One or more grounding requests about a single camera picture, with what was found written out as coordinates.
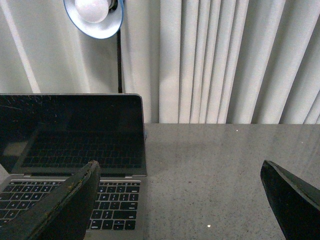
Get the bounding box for grey laptop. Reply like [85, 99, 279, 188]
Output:
[0, 93, 147, 240]

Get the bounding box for blue desk lamp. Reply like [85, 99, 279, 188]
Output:
[63, 0, 125, 94]

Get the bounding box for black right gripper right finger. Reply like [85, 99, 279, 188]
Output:
[260, 160, 320, 240]

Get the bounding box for white curtain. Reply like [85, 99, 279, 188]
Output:
[0, 0, 320, 124]

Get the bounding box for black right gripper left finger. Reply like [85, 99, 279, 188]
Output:
[0, 161, 101, 240]

